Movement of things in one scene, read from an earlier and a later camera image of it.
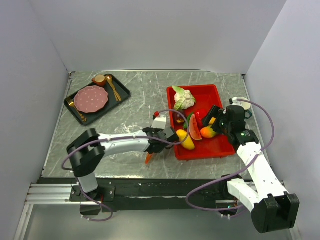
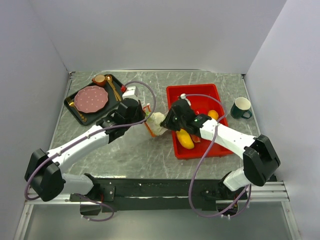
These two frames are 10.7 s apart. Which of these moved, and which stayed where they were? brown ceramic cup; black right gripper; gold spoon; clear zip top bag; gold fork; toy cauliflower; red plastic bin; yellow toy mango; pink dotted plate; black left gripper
Moved: black left gripper; black right gripper; toy cauliflower; clear zip top bag
Stayed: pink dotted plate; yellow toy mango; brown ceramic cup; gold fork; red plastic bin; gold spoon
